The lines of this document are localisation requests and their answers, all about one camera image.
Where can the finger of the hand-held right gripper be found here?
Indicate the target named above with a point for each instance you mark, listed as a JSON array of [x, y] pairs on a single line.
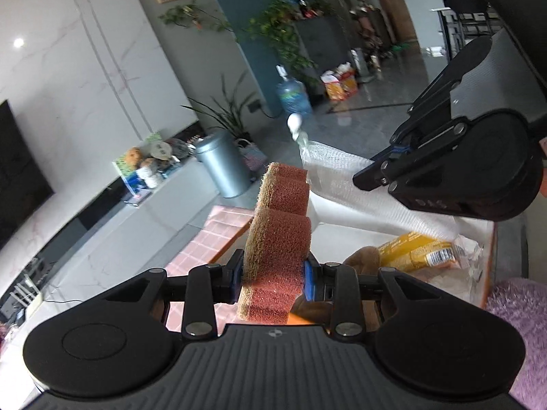
[[371, 175], [431, 102]]

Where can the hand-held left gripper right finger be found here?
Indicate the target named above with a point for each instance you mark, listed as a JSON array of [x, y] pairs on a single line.
[[308, 281]]

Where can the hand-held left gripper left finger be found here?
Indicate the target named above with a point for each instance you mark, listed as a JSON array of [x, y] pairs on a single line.
[[236, 279]]

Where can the white mesh bag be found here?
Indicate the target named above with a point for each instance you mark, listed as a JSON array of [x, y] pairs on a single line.
[[342, 188]]

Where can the orange cardboard box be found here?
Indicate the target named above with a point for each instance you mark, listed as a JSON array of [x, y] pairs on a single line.
[[342, 243]]

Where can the brown scouring sponge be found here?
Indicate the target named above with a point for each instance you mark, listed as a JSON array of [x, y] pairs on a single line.
[[277, 230]]

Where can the brown fluffy towel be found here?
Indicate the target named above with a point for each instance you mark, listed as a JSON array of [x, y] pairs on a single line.
[[363, 258]]

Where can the yellow snack packet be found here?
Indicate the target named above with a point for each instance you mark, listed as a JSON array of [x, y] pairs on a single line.
[[410, 250]]

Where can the pink checked tablecloth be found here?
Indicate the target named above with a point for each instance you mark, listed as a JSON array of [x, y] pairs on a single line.
[[222, 230]]

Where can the red yellow gift bag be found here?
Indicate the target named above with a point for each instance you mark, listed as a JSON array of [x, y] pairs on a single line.
[[339, 85]]

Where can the wooden door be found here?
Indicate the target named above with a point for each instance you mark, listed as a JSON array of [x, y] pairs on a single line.
[[393, 4]]

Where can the blue water bottle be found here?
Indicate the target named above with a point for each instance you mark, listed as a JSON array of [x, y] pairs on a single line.
[[294, 96]]

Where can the grey metal trash can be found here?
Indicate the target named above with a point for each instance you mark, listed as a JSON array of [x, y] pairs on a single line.
[[224, 166]]

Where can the grey cabinet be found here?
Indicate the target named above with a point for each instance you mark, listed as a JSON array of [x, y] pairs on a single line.
[[324, 47]]

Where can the blue plaid basket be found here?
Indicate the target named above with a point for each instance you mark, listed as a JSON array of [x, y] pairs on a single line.
[[251, 158]]

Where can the flat grey notebook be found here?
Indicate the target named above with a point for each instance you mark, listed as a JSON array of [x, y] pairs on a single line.
[[136, 197]]

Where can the white marble television console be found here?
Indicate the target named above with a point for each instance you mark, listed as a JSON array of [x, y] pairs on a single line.
[[107, 243]]

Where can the green blue painted canvas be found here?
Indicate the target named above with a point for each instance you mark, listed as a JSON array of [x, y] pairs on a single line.
[[126, 177]]

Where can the round paper fan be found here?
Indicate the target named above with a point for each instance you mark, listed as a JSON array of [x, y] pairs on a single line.
[[159, 147]]

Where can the long-leaf potted plant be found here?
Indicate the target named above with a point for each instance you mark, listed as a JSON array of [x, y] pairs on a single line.
[[230, 113]]

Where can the brown teddy bear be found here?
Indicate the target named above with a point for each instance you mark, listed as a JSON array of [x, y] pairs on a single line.
[[134, 157]]

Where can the trailing pothos plant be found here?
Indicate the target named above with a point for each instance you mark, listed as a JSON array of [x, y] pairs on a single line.
[[277, 34]]

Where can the hanging ivy plant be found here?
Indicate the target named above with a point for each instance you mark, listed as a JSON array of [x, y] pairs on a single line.
[[192, 19]]

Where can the black wall television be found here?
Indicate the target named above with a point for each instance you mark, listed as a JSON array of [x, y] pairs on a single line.
[[17, 179]]

